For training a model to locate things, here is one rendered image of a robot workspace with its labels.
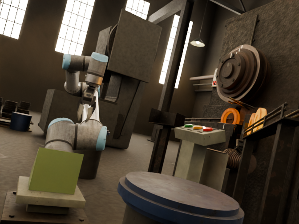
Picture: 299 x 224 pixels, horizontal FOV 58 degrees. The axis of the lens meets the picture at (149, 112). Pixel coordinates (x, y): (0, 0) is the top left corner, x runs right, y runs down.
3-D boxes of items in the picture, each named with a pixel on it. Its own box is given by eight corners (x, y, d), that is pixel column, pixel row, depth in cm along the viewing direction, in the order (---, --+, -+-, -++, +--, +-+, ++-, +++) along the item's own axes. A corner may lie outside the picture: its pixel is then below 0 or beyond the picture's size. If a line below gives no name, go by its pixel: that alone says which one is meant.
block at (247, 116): (248, 148, 196) (255, 116, 197) (256, 150, 188) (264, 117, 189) (237, 146, 191) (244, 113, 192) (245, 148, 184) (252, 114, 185)
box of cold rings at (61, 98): (95, 142, 493) (105, 101, 497) (110, 151, 420) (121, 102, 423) (36, 132, 445) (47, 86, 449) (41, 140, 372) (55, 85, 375)
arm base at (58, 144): (44, 148, 134) (46, 133, 141) (33, 168, 145) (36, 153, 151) (80, 156, 142) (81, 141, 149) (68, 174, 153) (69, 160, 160)
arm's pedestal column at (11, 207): (-1, 224, 116) (4, 206, 116) (6, 193, 152) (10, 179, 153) (89, 228, 133) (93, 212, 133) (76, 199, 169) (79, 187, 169)
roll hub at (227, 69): (217, 90, 223) (224, 57, 224) (241, 89, 197) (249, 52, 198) (212, 88, 220) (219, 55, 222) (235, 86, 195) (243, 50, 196)
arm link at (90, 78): (103, 77, 142) (84, 72, 141) (100, 86, 143) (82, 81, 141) (103, 78, 151) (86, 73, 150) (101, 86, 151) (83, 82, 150)
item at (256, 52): (217, 103, 235) (228, 52, 237) (258, 105, 192) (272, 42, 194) (211, 102, 232) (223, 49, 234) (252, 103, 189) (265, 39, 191)
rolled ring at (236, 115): (239, 108, 203) (242, 109, 205) (223, 107, 220) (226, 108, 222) (234, 131, 203) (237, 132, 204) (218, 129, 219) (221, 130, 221)
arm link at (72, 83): (65, 82, 213) (62, 48, 149) (81, 84, 216) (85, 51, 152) (64, 97, 210) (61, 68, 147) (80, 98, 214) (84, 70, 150)
